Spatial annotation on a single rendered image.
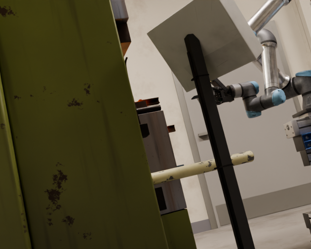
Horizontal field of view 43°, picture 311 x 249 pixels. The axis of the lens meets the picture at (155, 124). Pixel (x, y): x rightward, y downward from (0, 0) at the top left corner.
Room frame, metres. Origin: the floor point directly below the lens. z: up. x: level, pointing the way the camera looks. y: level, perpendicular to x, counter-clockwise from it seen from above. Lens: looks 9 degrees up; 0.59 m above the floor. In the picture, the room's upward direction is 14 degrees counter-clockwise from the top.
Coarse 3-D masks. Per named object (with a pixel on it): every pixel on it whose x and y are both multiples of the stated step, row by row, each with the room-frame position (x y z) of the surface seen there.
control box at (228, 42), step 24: (192, 0) 1.24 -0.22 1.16; (216, 0) 1.20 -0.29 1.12; (168, 24) 1.35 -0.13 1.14; (192, 24) 1.30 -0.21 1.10; (216, 24) 1.25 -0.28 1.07; (240, 24) 1.24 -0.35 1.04; (168, 48) 1.42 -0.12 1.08; (216, 48) 1.32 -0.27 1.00; (240, 48) 1.27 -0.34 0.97; (216, 72) 1.38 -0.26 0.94
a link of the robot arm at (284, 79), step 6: (258, 60) 2.19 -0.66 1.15; (258, 66) 2.23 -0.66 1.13; (282, 78) 2.29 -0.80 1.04; (288, 78) 2.31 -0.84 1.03; (282, 84) 2.31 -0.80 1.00; (288, 84) 2.31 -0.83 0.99; (288, 90) 2.33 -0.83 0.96; (294, 90) 2.31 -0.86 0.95; (288, 96) 2.37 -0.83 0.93; (294, 96) 2.36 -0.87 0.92
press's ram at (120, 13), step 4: (112, 0) 1.68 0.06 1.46; (116, 0) 1.69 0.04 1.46; (120, 0) 1.70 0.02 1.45; (124, 0) 1.70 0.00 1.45; (112, 4) 1.68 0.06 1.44; (116, 4) 1.69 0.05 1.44; (120, 4) 1.69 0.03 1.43; (124, 4) 1.70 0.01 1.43; (116, 8) 1.69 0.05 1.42; (120, 8) 1.69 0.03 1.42; (124, 8) 1.70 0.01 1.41; (116, 12) 1.69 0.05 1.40; (120, 12) 1.69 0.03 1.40; (124, 12) 1.70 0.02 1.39; (116, 16) 1.68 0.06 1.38; (120, 16) 1.69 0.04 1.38; (124, 16) 1.70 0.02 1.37; (116, 20) 1.69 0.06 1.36; (120, 20) 1.70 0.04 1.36; (124, 20) 1.71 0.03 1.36
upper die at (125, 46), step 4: (116, 24) 1.73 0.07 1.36; (120, 24) 1.74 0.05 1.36; (124, 24) 1.75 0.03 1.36; (120, 28) 1.74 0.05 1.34; (124, 28) 1.74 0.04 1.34; (120, 32) 1.74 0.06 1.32; (124, 32) 1.74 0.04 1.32; (128, 32) 1.75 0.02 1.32; (120, 36) 1.74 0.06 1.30; (124, 36) 1.74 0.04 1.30; (128, 36) 1.75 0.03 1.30; (120, 40) 1.73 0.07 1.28; (124, 40) 1.74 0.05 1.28; (128, 40) 1.75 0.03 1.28; (124, 44) 1.77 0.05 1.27; (128, 44) 1.78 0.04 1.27; (124, 48) 1.82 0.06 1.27; (124, 52) 1.87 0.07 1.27
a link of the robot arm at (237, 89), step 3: (231, 84) 2.01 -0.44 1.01; (234, 84) 2.00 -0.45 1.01; (237, 84) 2.01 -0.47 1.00; (234, 87) 1.99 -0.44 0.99; (237, 87) 1.99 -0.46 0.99; (240, 87) 2.00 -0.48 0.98; (234, 90) 1.99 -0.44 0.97; (237, 90) 1.99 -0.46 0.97; (240, 90) 2.00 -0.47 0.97; (234, 93) 2.00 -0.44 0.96; (237, 93) 2.00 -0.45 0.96; (240, 93) 2.01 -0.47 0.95; (234, 96) 2.01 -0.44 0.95; (237, 96) 2.01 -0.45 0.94; (240, 96) 2.03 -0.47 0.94
